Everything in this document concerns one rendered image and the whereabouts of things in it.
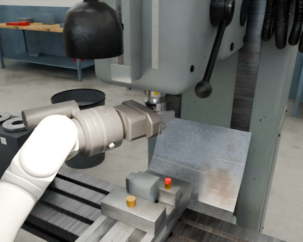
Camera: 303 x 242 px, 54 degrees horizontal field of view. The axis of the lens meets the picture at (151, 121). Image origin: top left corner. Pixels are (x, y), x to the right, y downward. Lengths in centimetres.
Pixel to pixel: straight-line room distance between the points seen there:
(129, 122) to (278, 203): 206
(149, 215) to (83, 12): 48
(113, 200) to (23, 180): 31
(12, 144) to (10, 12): 681
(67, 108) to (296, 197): 228
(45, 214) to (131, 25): 61
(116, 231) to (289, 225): 177
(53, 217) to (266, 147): 68
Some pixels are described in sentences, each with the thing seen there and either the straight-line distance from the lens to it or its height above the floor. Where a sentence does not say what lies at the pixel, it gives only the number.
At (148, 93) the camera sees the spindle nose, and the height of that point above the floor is 129.
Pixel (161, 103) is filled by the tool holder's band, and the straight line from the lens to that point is 62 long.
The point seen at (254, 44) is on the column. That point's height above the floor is 134.
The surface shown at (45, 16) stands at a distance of 642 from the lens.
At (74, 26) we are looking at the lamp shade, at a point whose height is 145.
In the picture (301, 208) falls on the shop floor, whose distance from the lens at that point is 256.
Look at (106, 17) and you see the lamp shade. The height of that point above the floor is 146.
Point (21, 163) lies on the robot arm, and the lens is 48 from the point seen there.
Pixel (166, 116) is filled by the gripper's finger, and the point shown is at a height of 124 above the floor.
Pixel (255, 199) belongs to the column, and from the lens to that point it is 113.
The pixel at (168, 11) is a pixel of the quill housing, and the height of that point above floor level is 145.
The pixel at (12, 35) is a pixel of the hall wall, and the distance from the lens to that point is 779.
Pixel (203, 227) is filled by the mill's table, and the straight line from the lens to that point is 86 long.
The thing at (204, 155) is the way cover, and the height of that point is 97.
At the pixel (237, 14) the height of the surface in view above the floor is 143.
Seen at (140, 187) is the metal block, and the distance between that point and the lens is 74.
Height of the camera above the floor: 148
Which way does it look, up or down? 24 degrees down
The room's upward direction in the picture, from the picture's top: straight up
